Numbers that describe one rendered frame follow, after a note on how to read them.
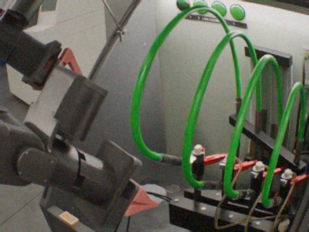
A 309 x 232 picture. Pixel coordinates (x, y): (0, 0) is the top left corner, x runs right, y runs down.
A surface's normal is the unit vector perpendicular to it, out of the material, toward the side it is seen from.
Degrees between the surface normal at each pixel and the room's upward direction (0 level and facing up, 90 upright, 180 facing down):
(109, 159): 47
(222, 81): 90
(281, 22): 90
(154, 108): 90
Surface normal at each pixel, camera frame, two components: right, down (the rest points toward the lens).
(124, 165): -0.64, -0.38
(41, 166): 0.80, 0.39
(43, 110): -0.39, -0.26
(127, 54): 0.78, 0.22
